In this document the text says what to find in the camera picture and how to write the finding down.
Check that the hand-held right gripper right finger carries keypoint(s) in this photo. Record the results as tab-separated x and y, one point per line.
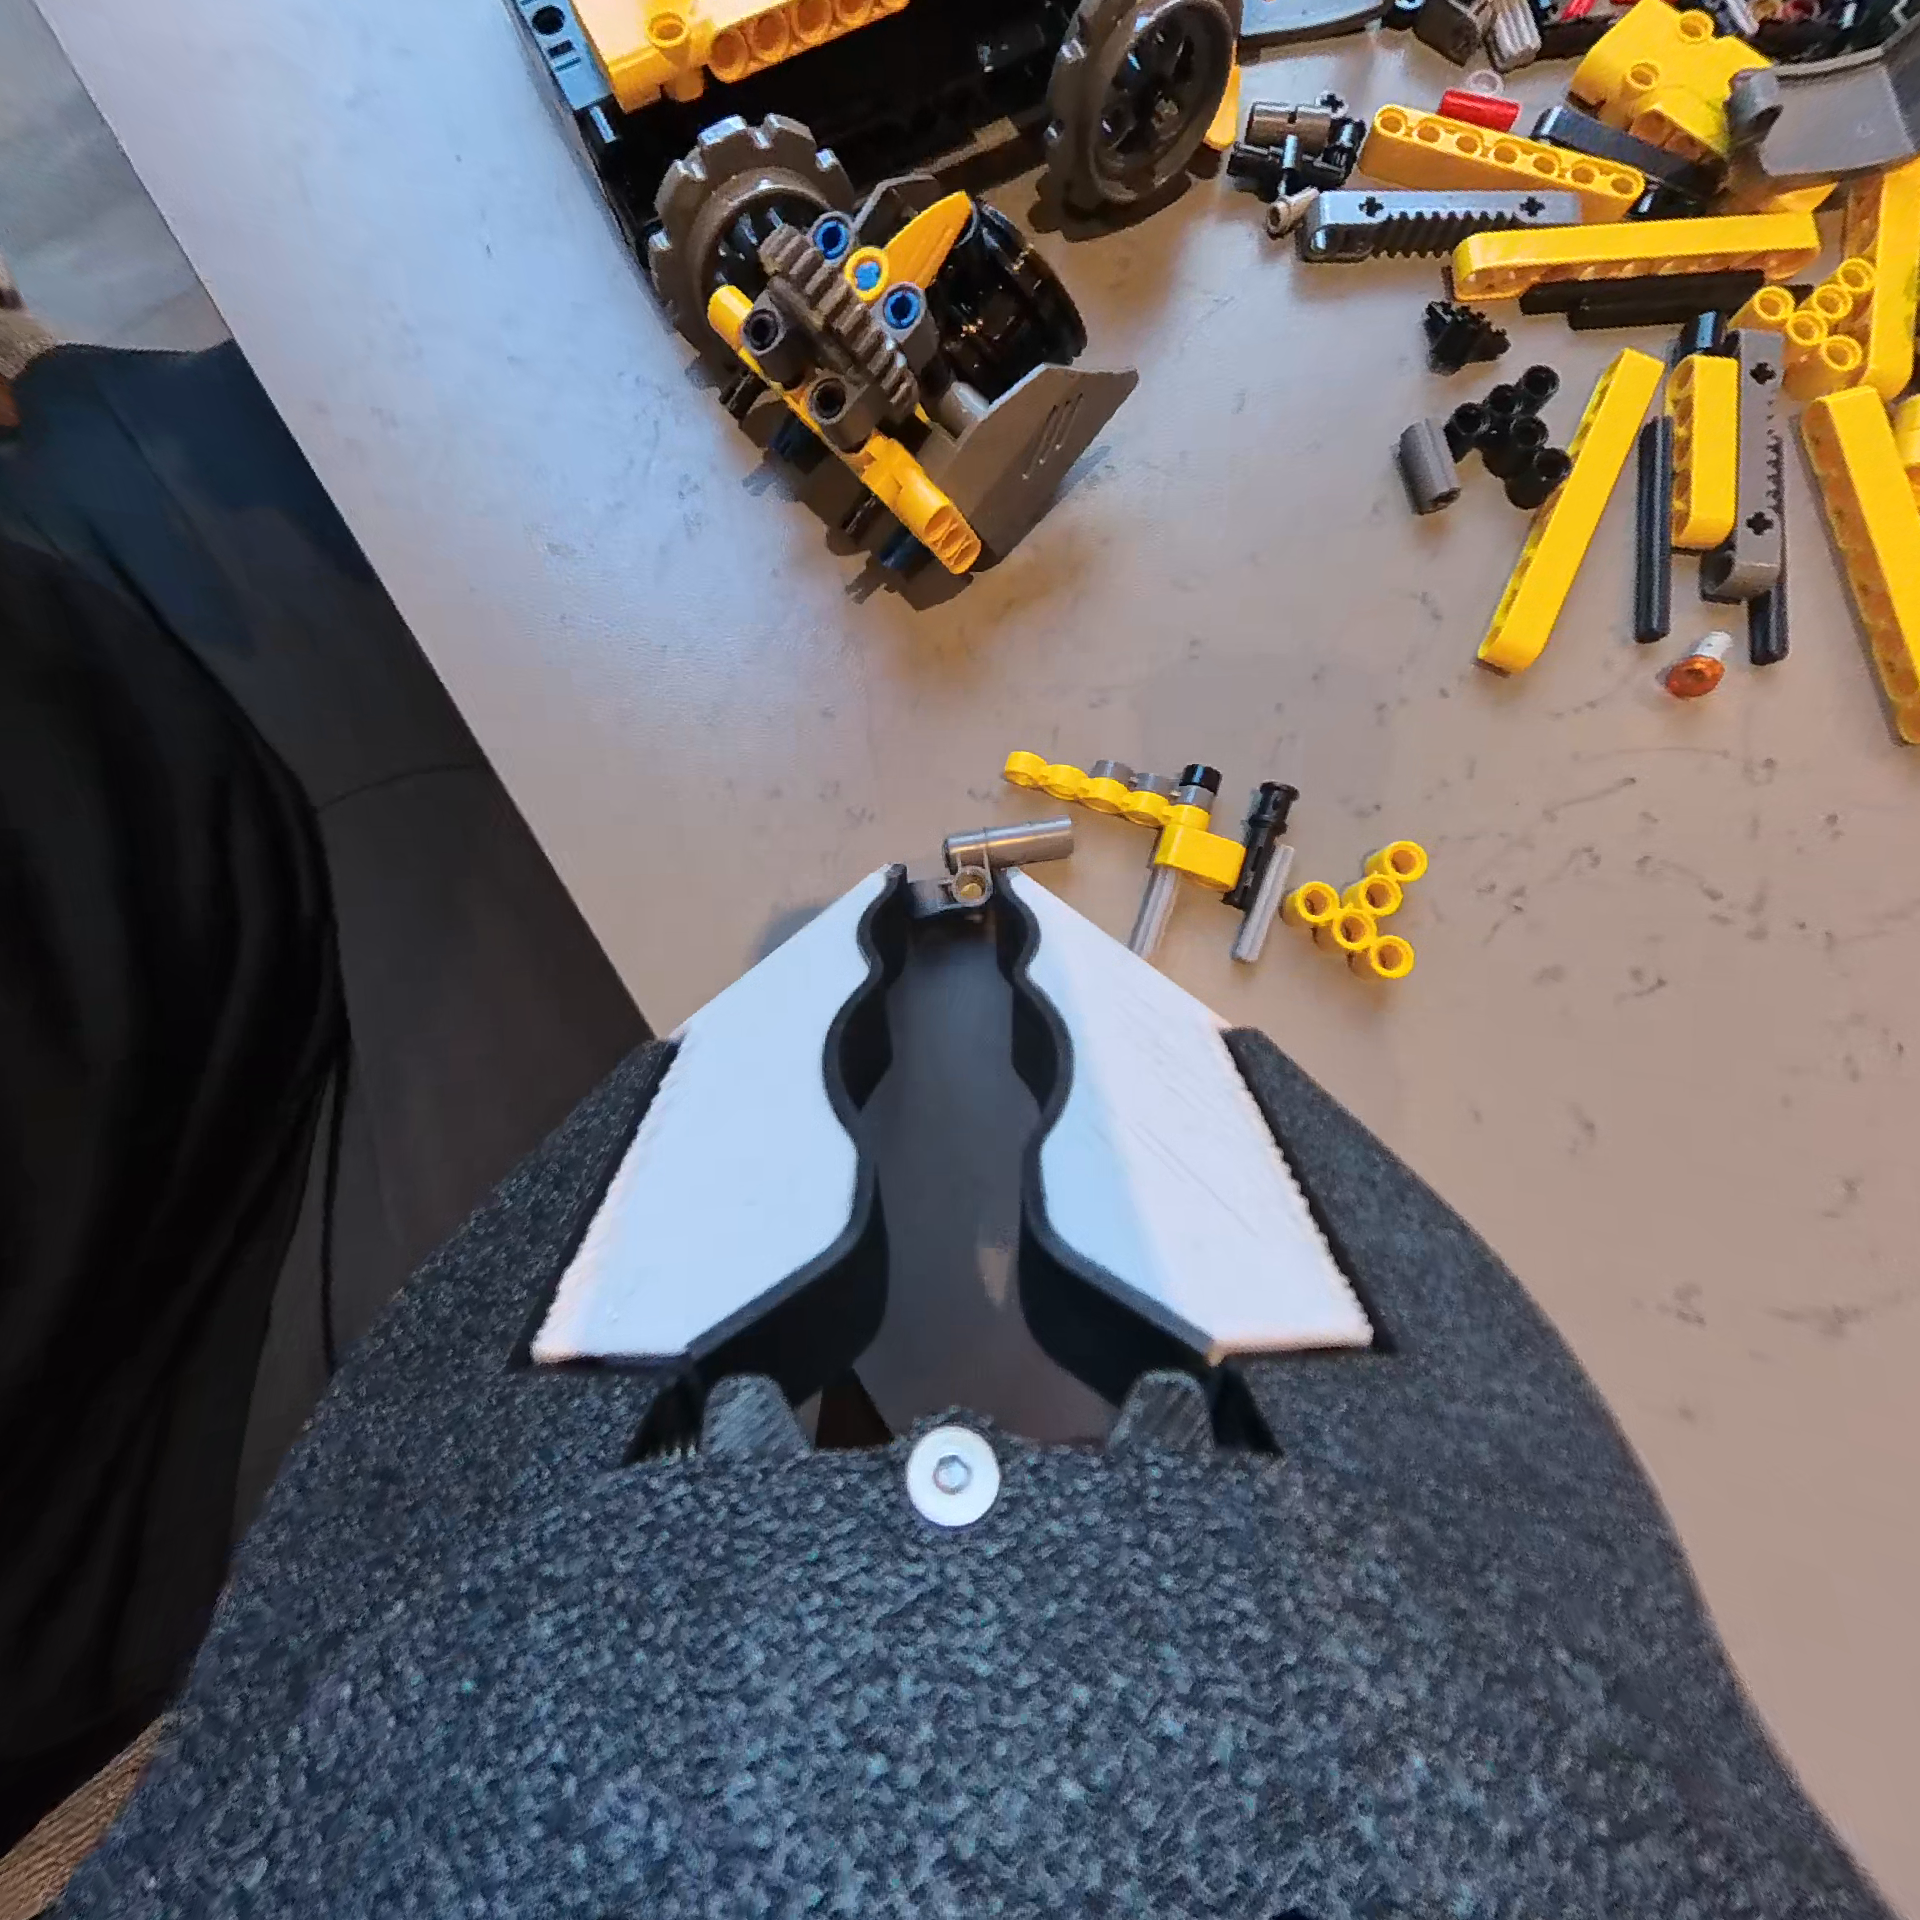
1201	1186

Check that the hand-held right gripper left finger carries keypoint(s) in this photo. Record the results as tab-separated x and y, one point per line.
721	1186

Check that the small yellow angled connector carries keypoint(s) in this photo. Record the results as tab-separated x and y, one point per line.
1354	908

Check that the small grey axle piece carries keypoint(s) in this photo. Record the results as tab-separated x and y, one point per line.
1021	845

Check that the small yellow toy beam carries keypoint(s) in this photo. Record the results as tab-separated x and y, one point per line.
1093	799

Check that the pile of toy parts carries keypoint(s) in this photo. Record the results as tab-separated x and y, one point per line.
1682	330

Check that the grey desk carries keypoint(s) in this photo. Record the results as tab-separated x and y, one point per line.
1559	1084

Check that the light grey axle pin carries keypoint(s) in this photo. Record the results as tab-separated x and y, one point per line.
1260	917

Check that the person's black top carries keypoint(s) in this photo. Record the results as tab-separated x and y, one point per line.
134	1142

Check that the yellow grey wheel assembly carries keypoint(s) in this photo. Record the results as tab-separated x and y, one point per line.
901	361

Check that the yellow black toy vehicle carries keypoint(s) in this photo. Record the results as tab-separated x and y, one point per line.
840	88

